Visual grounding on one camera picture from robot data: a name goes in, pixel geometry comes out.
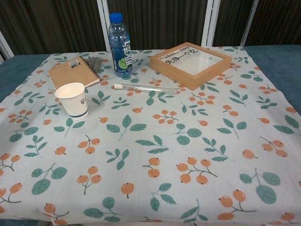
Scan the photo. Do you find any wooden picture frame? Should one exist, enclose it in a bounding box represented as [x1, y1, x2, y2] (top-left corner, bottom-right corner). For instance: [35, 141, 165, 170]
[149, 42, 232, 91]

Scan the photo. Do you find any brown spiral notebook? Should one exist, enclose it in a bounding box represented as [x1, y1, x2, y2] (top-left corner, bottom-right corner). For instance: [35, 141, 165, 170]
[47, 56, 101, 90]

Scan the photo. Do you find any white partition frame post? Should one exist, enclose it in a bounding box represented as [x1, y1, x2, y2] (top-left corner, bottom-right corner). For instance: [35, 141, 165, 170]
[97, 0, 111, 53]
[0, 30, 15, 62]
[239, 0, 257, 47]
[201, 0, 221, 47]

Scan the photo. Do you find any teal table cover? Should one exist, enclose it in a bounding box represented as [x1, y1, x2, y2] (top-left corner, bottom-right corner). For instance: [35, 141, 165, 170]
[0, 44, 301, 104]

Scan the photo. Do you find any blue water bottle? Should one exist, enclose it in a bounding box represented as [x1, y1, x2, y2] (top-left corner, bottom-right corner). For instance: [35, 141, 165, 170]
[108, 12, 134, 78]

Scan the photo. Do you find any grey stone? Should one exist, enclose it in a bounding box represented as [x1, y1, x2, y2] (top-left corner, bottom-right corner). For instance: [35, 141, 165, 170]
[85, 56, 104, 73]

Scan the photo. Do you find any floral leaf print tablecloth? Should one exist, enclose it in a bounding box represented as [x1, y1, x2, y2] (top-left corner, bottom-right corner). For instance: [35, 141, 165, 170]
[0, 46, 301, 226]

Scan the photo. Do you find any white paper cup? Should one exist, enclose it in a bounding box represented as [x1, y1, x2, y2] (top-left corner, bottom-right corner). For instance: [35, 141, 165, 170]
[54, 82, 89, 121]

